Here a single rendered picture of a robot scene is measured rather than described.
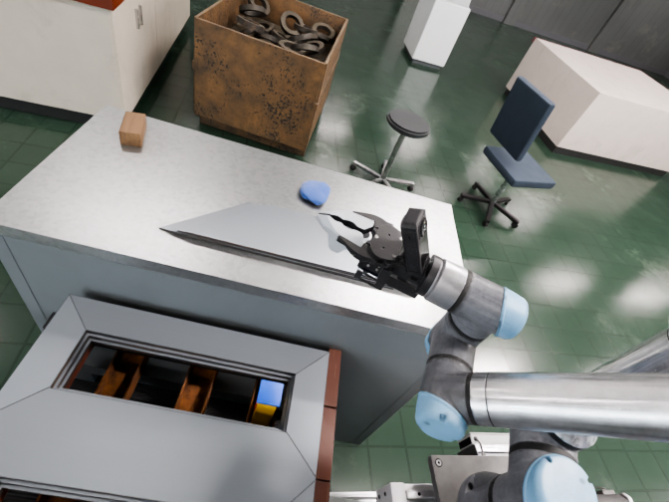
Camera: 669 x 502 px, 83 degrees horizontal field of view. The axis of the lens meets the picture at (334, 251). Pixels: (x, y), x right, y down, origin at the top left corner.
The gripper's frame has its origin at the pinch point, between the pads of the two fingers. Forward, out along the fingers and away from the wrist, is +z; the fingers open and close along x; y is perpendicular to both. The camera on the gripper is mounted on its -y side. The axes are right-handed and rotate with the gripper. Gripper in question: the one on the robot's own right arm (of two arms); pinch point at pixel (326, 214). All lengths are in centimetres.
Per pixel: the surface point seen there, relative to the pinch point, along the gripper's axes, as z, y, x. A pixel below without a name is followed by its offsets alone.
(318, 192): 14, 45, 46
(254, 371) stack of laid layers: 4, 61, -10
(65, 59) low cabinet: 218, 115, 120
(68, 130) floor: 218, 161, 103
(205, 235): 32, 40, 9
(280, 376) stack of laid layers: -3, 61, -8
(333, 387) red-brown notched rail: -18, 63, -3
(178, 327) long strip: 28, 59, -10
